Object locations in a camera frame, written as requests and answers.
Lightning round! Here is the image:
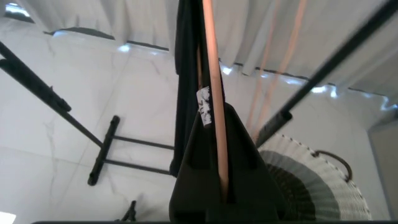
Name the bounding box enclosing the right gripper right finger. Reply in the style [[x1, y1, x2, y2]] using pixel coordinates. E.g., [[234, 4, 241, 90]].
[[223, 101, 289, 223]]

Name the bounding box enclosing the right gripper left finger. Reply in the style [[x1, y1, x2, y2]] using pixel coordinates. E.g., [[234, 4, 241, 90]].
[[169, 105, 224, 223]]

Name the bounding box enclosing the black garment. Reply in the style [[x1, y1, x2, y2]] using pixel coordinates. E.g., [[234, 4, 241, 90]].
[[169, 0, 227, 178]]

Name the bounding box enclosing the white laundry basket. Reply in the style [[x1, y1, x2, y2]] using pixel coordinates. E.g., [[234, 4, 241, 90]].
[[257, 133, 373, 222]]

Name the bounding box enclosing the black clothes rack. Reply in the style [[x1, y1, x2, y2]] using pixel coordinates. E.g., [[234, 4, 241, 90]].
[[0, 0, 398, 187]]

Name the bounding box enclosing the white curtain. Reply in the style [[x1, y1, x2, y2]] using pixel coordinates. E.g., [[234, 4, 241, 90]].
[[0, 0, 398, 105]]

